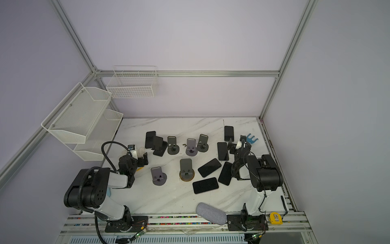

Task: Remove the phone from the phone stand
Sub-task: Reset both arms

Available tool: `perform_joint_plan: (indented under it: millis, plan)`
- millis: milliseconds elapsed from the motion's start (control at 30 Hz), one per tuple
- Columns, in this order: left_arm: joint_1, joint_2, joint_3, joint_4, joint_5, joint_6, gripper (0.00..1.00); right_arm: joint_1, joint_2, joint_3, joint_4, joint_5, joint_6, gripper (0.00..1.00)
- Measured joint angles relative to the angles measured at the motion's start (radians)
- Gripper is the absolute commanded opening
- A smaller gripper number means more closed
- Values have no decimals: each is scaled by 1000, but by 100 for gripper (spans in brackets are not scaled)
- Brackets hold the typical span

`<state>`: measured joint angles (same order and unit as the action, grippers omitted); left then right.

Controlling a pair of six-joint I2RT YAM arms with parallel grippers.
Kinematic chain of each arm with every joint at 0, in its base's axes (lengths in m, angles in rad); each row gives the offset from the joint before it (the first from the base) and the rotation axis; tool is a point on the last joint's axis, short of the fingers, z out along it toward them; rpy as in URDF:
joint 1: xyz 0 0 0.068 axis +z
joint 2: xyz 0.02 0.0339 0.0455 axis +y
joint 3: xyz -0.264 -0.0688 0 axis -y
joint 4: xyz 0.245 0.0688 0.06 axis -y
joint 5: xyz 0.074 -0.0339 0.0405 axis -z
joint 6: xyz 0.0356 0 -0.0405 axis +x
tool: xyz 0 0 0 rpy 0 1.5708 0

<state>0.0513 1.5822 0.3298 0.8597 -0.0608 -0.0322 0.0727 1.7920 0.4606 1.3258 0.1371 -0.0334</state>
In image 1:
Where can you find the white mesh shelf upper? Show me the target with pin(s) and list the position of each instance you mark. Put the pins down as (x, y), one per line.
(73, 120)

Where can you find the black phone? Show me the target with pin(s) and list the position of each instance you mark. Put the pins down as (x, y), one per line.
(209, 167)
(205, 185)
(149, 139)
(223, 154)
(229, 133)
(225, 176)

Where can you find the white mesh shelf lower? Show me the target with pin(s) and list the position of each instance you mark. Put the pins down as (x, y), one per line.
(105, 130)

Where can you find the blue rake yellow handle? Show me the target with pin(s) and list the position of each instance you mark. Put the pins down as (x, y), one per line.
(251, 139)

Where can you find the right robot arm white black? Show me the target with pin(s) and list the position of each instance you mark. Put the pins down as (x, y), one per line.
(264, 174)

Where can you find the white wire basket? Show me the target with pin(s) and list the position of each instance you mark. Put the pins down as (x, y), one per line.
(133, 82)

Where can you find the black stand back left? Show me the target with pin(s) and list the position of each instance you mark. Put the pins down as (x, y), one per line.
(159, 146)

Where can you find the white mesh shelf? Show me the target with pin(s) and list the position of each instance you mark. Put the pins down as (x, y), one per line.
(105, 130)
(73, 120)

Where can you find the grey oval pouch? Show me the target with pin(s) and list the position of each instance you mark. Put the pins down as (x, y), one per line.
(211, 214)

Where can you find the grey stand back right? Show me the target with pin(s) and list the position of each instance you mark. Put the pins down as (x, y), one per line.
(202, 145)

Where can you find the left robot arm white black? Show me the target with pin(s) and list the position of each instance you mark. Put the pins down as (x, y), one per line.
(89, 190)

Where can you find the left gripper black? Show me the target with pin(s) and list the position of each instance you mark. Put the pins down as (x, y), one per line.
(140, 160)

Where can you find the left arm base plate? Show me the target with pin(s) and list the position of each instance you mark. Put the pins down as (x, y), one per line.
(133, 225)

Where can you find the yellow tape measure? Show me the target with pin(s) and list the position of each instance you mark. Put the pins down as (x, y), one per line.
(275, 218)

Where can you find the grey stand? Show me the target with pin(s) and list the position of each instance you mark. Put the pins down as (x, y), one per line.
(202, 145)
(191, 147)
(173, 147)
(158, 177)

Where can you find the brown base stand front right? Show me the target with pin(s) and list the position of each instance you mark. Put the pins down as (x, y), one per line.
(187, 172)

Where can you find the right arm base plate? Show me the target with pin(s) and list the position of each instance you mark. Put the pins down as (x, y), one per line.
(247, 223)

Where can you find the grey stand front left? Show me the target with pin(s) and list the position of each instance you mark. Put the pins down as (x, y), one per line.
(158, 177)

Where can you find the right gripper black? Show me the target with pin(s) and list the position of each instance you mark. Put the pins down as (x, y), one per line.
(230, 146)

